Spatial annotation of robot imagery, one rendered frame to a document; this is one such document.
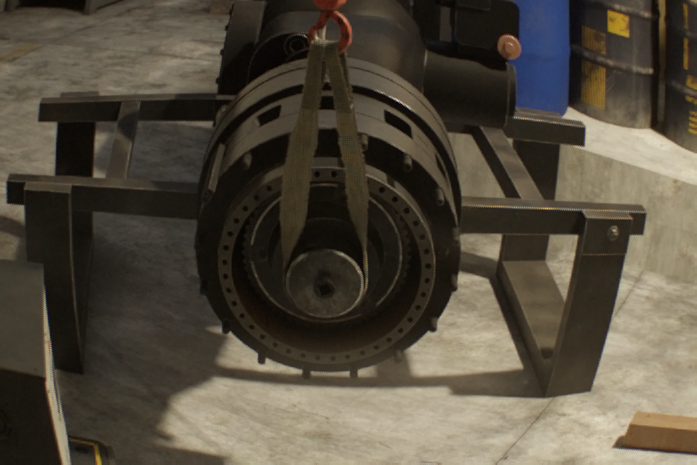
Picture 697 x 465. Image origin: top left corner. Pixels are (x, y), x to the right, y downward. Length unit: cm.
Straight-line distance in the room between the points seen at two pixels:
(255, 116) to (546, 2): 267
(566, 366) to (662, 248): 133
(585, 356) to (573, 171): 141
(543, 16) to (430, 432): 218
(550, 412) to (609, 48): 219
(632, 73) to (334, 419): 248
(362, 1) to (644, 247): 185
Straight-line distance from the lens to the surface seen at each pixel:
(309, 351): 284
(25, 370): 220
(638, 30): 576
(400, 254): 285
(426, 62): 414
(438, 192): 276
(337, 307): 273
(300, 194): 268
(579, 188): 537
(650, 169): 526
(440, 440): 386
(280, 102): 298
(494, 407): 409
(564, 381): 415
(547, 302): 472
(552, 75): 557
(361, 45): 368
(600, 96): 580
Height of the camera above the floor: 188
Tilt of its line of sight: 19 degrees down
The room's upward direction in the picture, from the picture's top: 5 degrees clockwise
